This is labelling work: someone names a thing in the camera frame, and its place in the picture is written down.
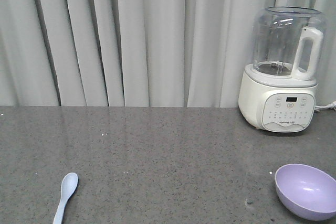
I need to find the white blender with glass jar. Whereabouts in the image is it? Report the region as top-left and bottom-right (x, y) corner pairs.
(238, 6), (327, 133)

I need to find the white blender power cable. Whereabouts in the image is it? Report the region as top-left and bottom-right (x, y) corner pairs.
(314, 101), (336, 113)

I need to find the light blue plastic spoon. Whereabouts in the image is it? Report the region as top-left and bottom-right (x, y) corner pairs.
(53, 172), (79, 224)

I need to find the purple plastic bowl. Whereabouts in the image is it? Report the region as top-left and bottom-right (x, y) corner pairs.
(274, 164), (335, 221)

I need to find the white pleated curtain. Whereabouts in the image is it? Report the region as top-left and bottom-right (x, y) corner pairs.
(1, 0), (335, 108)

